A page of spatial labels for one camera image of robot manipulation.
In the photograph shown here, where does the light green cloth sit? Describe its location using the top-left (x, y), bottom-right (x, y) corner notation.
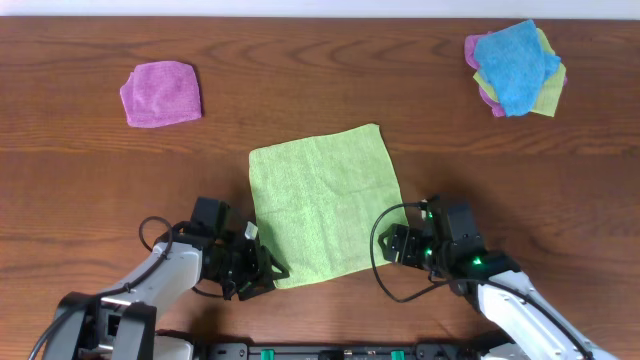
top-left (249, 124), bottom-right (407, 289)

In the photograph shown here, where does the right black cable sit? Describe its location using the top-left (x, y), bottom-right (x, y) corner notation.
top-left (369, 201), bottom-right (596, 360)

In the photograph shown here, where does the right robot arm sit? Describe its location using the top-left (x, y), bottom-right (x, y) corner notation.
top-left (369, 195), bottom-right (614, 359)

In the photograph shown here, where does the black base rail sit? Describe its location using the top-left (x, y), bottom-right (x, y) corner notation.
top-left (154, 329), bottom-right (516, 360)

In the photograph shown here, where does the yellow-green cloth in pile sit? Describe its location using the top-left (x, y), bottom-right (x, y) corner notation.
top-left (472, 27), bottom-right (568, 118)

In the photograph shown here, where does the purple cloth in pile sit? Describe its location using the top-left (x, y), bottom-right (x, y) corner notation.
top-left (463, 31), bottom-right (568, 119)

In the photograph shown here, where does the black cable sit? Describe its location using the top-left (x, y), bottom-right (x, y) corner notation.
top-left (27, 215), bottom-right (176, 360)
top-left (369, 201), bottom-right (596, 360)

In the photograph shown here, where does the blue cloth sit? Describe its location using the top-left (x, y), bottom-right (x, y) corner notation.
top-left (464, 20), bottom-right (567, 117)

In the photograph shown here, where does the left black cable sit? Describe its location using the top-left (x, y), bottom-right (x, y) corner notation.
top-left (27, 215), bottom-right (176, 360)

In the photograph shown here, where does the folded purple cloth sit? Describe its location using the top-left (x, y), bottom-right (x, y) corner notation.
top-left (120, 61), bottom-right (202, 128)

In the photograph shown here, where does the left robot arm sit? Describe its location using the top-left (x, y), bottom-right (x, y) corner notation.
top-left (29, 197), bottom-right (289, 359)

